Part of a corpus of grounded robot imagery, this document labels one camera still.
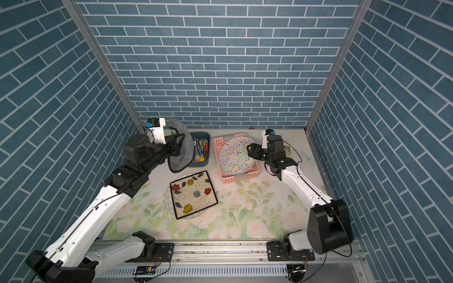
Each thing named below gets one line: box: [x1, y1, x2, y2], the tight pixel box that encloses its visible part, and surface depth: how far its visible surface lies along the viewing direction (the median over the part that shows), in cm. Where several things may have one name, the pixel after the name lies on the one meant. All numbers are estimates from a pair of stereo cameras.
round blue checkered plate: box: [164, 172, 209, 220], surface depth 89 cm
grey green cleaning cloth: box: [167, 117, 195, 173], surface depth 67 cm
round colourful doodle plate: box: [218, 136, 256, 176], surface depth 104 cm
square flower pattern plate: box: [169, 170, 219, 220], surface depth 91 cm
